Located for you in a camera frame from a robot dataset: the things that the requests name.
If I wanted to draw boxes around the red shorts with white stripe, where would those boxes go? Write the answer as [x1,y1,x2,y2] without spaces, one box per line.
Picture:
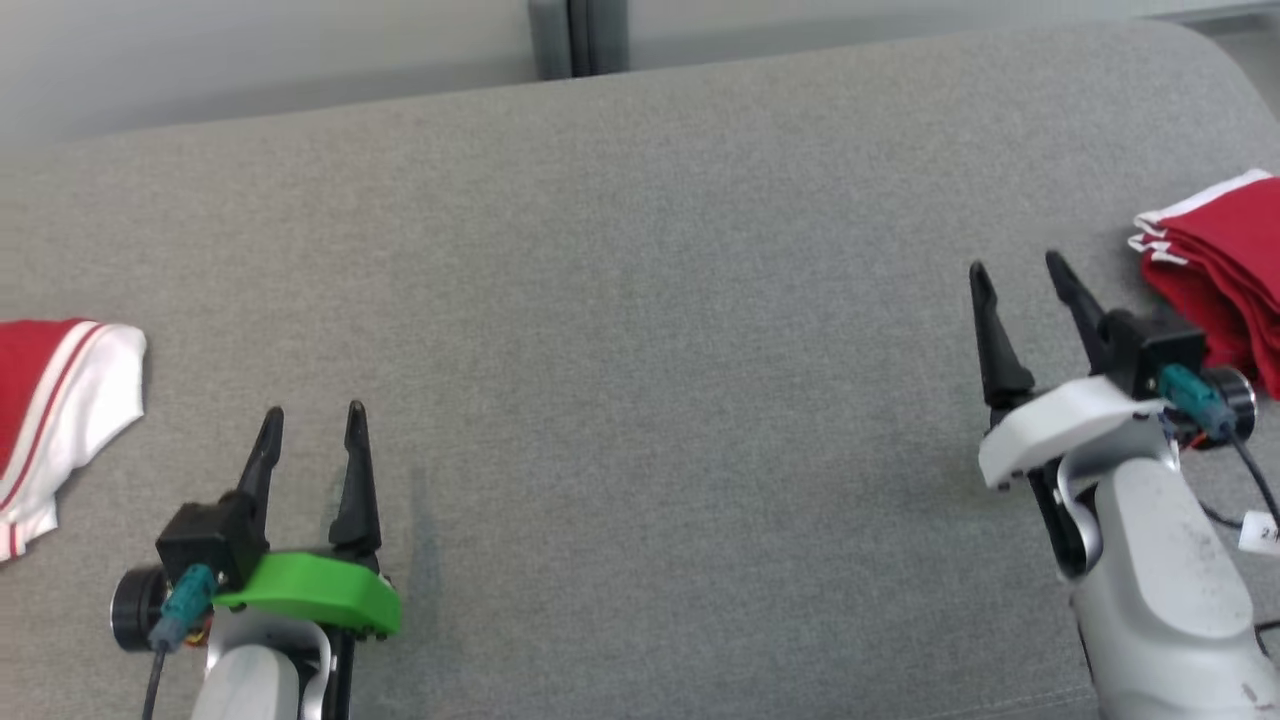
[1128,168,1280,401]

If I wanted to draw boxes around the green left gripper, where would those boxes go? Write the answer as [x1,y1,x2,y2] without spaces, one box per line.
[212,400,404,640]

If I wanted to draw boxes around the grey partition post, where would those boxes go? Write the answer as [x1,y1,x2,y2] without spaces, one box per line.
[528,0,572,82]
[571,0,631,77]

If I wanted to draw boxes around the grey fabric sofa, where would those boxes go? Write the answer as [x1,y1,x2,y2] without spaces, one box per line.
[0,20,1280,720]

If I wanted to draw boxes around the white paper cable label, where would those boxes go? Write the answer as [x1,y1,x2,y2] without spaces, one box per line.
[1238,510,1280,556]

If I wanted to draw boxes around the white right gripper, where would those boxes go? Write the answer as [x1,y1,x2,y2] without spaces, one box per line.
[967,250,1168,492]

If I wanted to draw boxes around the red jersey with white sleeves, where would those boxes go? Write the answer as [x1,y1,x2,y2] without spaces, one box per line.
[0,318,148,563]

